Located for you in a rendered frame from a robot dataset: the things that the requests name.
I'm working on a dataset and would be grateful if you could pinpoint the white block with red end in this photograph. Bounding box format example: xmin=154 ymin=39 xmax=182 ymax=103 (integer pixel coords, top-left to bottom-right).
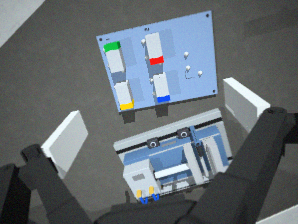
xmin=145 ymin=33 xmax=164 ymax=65

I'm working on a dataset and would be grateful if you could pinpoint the white block with yellow end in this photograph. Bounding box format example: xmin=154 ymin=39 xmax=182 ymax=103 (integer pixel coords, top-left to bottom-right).
xmin=115 ymin=80 xmax=134 ymax=110

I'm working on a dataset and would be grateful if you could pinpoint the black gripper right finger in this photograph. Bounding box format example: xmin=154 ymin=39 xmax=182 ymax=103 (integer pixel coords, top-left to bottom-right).
xmin=178 ymin=78 xmax=298 ymax=224

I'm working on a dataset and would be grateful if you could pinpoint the white block with green end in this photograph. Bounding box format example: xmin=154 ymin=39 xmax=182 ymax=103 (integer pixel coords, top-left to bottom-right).
xmin=104 ymin=41 xmax=126 ymax=73

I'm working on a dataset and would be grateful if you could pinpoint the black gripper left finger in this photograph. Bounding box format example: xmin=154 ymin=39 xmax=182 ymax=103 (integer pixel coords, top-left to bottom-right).
xmin=0 ymin=111 xmax=93 ymax=224

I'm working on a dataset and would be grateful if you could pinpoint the white block with blue end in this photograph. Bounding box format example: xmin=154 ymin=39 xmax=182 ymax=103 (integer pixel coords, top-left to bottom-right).
xmin=153 ymin=72 xmax=170 ymax=103

